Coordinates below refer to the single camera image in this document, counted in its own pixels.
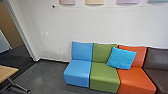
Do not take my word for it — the purple wall poster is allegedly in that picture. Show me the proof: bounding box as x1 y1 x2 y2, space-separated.
116 0 140 5

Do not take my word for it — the green sofa seat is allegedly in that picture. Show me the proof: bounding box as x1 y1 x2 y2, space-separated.
89 42 120 94

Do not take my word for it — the white light switch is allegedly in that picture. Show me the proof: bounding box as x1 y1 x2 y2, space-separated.
40 31 50 37

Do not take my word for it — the brown wooden door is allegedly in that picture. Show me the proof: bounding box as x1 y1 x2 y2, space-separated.
0 1 24 49

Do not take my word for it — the small dark wall fixture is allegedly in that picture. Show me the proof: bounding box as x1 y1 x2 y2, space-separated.
51 3 57 9

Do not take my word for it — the pink wall poster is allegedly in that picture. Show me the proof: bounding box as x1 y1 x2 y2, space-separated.
59 0 76 6

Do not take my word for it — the black office chair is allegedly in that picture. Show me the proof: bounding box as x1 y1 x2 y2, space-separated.
0 78 31 94

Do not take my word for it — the yellow wall poster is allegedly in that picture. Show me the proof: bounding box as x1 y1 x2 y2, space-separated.
84 0 105 6

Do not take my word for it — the brown sofa seat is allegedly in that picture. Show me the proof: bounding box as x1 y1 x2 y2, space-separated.
143 47 168 94

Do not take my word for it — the wooden desk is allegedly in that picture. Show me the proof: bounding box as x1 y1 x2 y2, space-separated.
0 64 20 84

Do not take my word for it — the white wall outlet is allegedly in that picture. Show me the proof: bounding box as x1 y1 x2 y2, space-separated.
54 49 64 55

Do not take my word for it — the blue sofa seat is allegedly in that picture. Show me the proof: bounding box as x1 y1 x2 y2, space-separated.
63 40 94 89

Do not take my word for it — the blue cushion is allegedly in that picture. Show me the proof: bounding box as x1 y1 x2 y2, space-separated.
106 46 138 71

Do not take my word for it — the orange sofa seat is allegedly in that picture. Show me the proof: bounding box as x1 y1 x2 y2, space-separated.
116 44 157 94

